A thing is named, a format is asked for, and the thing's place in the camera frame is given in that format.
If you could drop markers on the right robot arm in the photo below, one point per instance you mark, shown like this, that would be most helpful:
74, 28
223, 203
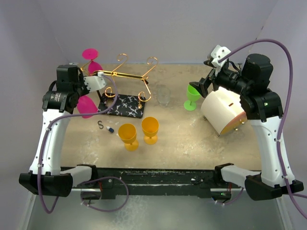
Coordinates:
264, 110

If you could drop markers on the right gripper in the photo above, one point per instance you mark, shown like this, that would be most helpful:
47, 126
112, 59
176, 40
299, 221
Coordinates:
203, 85

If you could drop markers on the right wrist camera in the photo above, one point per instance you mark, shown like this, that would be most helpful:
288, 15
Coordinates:
217, 54

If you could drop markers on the pink wine glass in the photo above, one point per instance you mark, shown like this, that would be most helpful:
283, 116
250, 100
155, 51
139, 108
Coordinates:
86, 106
93, 67

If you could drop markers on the white cylindrical box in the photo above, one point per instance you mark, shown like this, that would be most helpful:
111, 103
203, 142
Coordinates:
223, 110

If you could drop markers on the small blue dropper bottle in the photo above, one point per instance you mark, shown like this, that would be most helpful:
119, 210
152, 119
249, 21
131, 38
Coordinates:
111, 130

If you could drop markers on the black base frame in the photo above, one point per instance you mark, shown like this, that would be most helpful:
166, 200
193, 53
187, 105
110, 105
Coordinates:
155, 182

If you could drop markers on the pink wine glass front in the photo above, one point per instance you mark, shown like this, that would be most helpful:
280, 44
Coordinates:
86, 106

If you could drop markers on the orange wine glass right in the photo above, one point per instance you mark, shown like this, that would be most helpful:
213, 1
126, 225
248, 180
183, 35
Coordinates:
150, 128

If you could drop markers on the green wine glass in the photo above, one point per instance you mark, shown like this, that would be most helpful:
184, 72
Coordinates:
192, 96

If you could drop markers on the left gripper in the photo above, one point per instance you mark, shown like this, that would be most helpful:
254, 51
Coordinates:
88, 84

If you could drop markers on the orange wine glass left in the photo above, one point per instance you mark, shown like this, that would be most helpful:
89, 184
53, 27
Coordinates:
127, 133

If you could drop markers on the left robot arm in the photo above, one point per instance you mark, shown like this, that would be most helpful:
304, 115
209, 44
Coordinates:
45, 176

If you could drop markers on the orange wine glass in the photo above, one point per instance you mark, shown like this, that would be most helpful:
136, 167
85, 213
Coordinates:
150, 128
127, 133

